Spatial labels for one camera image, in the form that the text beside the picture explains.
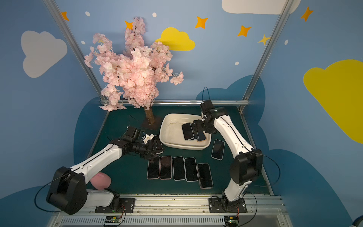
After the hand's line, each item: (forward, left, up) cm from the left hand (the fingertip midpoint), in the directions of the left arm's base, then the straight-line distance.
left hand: (161, 150), depth 80 cm
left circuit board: (-32, +23, -15) cm, 42 cm away
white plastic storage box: (+20, -4, -15) cm, 25 cm away
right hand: (+13, -25, +5) cm, 29 cm away
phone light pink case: (-9, -27, -16) cm, 32 cm away
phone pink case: (-7, -11, -12) cm, 17 cm away
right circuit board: (-31, -39, -16) cm, 53 cm away
